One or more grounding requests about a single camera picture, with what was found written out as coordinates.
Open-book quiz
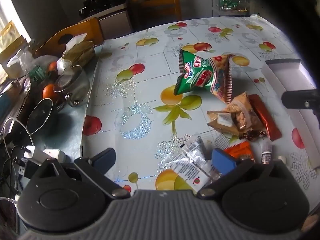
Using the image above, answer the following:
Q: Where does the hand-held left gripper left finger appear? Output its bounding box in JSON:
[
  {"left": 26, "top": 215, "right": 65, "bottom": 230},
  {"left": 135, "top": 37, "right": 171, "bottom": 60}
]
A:
[{"left": 32, "top": 147, "right": 132, "bottom": 200}]

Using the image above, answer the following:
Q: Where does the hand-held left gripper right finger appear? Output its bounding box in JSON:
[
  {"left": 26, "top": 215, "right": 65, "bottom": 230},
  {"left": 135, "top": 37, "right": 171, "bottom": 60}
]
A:
[{"left": 196, "top": 148, "right": 293, "bottom": 199}]

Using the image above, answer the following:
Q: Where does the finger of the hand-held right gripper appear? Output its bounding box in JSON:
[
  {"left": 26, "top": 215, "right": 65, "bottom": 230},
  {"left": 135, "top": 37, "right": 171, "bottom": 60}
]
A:
[{"left": 281, "top": 89, "right": 320, "bottom": 130}]

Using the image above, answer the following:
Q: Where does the orange snack packet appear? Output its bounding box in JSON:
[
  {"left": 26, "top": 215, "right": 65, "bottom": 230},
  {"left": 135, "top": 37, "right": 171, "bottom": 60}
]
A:
[{"left": 224, "top": 141, "right": 255, "bottom": 163}]

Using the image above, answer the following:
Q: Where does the white cardboard box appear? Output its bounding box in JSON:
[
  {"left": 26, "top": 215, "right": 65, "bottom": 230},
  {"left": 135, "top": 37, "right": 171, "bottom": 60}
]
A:
[{"left": 261, "top": 59, "right": 320, "bottom": 169}]

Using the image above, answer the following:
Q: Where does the clear plastic packet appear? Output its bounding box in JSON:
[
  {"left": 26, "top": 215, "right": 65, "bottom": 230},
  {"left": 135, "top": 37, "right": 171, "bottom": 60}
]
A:
[{"left": 181, "top": 136, "right": 208, "bottom": 162}]

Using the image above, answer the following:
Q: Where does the brown snack packet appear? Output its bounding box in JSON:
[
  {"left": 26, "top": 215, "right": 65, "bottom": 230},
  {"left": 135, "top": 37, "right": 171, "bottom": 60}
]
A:
[{"left": 207, "top": 110, "right": 240, "bottom": 134}]

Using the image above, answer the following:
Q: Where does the white printed packet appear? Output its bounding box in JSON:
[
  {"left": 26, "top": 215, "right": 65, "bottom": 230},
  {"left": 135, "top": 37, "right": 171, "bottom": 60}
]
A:
[{"left": 162, "top": 150, "right": 222, "bottom": 188}]

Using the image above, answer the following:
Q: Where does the long red snack packet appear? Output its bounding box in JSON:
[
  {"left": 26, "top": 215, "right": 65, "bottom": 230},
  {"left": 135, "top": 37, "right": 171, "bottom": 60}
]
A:
[{"left": 248, "top": 94, "right": 282, "bottom": 142}]

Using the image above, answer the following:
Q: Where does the small printed bottle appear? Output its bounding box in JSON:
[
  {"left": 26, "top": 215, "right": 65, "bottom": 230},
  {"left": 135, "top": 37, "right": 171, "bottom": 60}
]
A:
[{"left": 260, "top": 140, "right": 273, "bottom": 164}]

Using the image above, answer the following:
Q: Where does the clear peanut bag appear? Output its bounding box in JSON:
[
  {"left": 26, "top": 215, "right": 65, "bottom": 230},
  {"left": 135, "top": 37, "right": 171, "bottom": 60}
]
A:
[{"left": 224, "top": 92, "right": 264, "bottom": 132}]

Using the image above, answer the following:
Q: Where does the red patterned snack bag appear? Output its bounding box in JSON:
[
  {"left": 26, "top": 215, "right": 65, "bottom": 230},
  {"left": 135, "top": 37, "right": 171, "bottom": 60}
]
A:
[{"left": 209, "top": 54, "right": 237, "bottom": 104}]

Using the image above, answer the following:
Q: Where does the green snack bag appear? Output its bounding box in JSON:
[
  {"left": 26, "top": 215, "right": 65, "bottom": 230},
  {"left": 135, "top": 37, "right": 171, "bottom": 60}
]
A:
[{"left": 174, "top": 49, "right": 213, "bottom": 96}]

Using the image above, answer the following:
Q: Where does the fruit print tablecloth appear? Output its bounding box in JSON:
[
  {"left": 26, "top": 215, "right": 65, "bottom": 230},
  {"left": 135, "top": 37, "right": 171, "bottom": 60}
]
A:
[{"left": 81, "top": 15, "right": 320, "bottom": 200}]

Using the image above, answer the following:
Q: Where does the white charger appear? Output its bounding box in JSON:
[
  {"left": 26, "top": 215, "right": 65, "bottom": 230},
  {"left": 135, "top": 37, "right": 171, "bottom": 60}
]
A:
[{"left": 24, "top": 145, "right": 65, "bottom": 165}]

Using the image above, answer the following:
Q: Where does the glass pot lid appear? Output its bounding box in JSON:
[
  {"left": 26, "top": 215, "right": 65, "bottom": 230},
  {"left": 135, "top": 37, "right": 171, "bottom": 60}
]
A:
[{"left": 26, "top": 97, "right": 54, "bottom": 134}]

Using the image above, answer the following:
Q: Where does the glass pot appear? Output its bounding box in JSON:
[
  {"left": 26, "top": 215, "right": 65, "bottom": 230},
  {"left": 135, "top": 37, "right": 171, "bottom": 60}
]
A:
[{"left": 54, "top": 65, "right": 90, "bottom": 108}]

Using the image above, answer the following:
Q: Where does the black power strip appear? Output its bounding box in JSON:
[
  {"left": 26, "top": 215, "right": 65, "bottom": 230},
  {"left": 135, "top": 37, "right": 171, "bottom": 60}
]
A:
[{"left": 11, "top": 147, "right": 35, "bottom": 183}]

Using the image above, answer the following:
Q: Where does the small green box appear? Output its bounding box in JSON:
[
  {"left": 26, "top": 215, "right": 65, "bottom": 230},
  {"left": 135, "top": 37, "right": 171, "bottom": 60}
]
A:
[{"left": 29, "top": 65, "right": 47, "bottom": 80}]

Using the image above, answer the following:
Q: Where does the gold bag with tissue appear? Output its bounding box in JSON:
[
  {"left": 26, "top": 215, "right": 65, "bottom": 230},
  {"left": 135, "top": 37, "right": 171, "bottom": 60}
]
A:
[{"left": 57, "top": 32, "right": 97, "bottom": 68}]

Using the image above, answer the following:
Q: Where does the crumpled clear plastic bag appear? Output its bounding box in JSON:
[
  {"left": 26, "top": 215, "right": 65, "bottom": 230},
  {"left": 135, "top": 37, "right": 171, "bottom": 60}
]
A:
[{"left": 25, "top": 54, "right": 60, "bottom": 75}]

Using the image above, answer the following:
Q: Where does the pile of green candies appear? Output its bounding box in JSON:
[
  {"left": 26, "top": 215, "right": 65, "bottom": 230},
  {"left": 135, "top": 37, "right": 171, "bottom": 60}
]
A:
[{"left": 220, "top": 0, "right": 240, "bottom": 10}]

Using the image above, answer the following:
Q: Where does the orange wooden chair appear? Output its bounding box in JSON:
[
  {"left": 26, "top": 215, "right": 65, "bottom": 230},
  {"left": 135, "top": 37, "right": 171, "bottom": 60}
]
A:
[
  {"left": 35, "top": 17, "right": 104, "bottom": 55},
  {"left": 130, "top": 0, "right": 182, "bottom": 23}
]

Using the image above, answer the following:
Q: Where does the grey cabinet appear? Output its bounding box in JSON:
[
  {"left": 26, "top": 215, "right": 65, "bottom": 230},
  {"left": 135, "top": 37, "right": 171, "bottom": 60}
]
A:
[{"left": 77, "top": 1, "right": 133, "bottom": 39}]

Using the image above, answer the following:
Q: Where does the yellow paper bag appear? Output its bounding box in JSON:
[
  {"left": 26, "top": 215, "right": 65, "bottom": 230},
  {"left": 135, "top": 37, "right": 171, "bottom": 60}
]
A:
[{"left": 0, "top": 20, "right": 28, "bottom": 63}]

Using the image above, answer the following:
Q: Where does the white cable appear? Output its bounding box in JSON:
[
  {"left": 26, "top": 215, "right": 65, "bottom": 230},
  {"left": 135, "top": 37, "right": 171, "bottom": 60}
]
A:
[{"left": 0, "top": 117, "right": 34, "bottom": 155}]

